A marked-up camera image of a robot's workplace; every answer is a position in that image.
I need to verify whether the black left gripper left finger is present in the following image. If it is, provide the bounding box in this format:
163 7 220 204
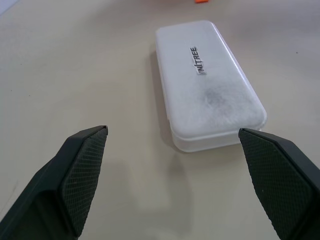
0 124 109 240

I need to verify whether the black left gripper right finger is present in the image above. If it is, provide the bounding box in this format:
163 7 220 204
237 127 320 240

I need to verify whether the white plastic case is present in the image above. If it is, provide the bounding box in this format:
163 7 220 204
154 20 268 153

